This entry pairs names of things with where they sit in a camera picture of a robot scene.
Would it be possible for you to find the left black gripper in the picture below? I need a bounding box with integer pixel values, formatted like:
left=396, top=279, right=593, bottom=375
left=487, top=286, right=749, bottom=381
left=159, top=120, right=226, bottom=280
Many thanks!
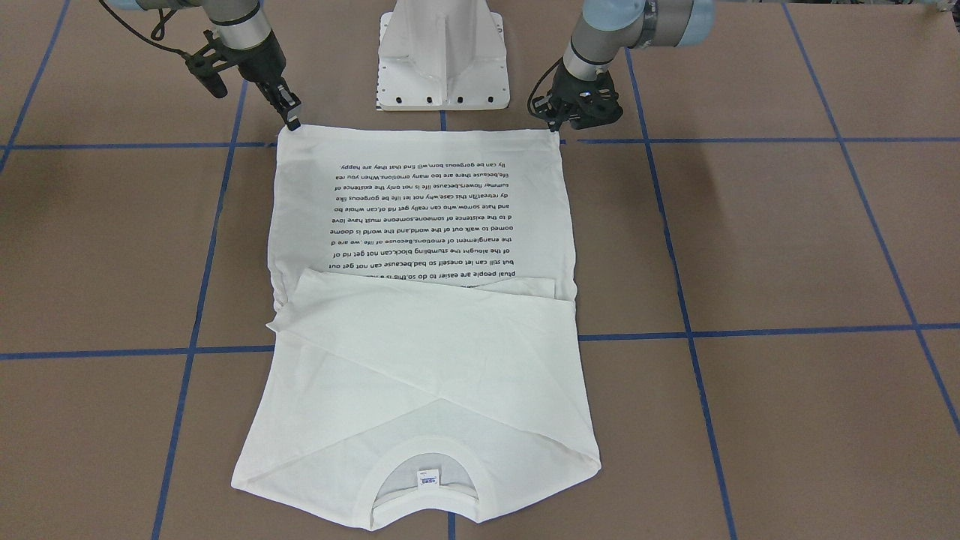
left=543, top=66, right=623, bottom=132

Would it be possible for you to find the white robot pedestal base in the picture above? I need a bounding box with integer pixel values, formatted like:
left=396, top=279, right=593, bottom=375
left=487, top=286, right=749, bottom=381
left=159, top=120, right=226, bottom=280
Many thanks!
left=376, top=1, right=510, bottom=112

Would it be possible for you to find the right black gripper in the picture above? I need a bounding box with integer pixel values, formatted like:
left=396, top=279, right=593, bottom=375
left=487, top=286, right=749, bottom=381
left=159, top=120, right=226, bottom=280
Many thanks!
left=236, top=37, right=302, bottom=132

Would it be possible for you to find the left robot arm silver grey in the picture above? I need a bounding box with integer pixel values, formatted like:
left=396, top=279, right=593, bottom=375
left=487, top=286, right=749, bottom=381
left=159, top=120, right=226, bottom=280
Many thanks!
left=527, top=1, right=716, bottom=132

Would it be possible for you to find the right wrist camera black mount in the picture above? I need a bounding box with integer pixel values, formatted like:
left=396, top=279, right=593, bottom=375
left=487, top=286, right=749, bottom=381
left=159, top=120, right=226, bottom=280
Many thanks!
left=185, top=28, right=247, bottom=99

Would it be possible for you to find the white long-sleeve printed t-shirt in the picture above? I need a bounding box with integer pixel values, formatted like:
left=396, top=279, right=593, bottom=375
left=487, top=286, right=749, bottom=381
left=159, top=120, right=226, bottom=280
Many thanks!
left=231, top=125, right=602, bottom=530

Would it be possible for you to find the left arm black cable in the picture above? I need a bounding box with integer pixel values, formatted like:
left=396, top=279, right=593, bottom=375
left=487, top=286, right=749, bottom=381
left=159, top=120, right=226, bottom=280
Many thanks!
left=526, top=58, right=567, bottom=121

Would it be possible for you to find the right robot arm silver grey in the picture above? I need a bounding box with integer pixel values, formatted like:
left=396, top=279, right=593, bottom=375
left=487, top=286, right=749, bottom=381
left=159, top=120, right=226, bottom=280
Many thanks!
left=100, top=1, right=302, bottom=131

